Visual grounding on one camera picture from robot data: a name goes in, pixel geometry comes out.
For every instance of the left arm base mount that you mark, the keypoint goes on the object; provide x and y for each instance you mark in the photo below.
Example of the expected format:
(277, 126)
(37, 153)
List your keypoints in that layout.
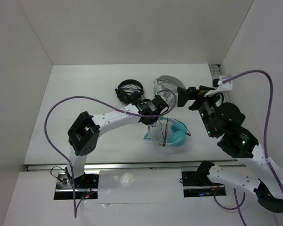
(86, 188)

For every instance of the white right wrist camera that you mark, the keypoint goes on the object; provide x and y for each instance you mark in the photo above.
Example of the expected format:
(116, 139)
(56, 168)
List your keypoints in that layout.
(224, 84)

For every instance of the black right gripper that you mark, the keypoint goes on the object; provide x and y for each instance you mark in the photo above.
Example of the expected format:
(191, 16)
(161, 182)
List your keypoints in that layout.
(183, 94)

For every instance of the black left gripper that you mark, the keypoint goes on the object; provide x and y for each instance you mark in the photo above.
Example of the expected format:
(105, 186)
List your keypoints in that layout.
(150, 123)

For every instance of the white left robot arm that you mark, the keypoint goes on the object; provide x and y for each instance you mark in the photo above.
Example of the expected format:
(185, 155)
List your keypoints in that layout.
(84, 133)

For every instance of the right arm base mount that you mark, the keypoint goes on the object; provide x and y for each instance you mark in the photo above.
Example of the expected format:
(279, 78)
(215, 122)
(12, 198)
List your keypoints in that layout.
(197, 184)

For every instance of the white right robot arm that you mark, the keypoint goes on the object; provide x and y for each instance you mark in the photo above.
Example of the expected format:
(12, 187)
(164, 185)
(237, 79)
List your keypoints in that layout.
(267, 182)

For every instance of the white gaming headset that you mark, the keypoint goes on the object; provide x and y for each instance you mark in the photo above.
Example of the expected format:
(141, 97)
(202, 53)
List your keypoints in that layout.
(166, 86)

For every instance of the black headphones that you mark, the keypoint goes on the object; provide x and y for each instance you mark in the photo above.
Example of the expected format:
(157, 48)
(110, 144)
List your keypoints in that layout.
(129, 91)

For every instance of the teal cat ear headphones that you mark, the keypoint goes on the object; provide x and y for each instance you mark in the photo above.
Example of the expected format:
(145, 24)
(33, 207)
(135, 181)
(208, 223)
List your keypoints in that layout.
(168, 136)

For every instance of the aluminium front rail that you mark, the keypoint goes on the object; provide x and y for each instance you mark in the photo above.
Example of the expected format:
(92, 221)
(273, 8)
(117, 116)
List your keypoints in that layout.
(139, 165)

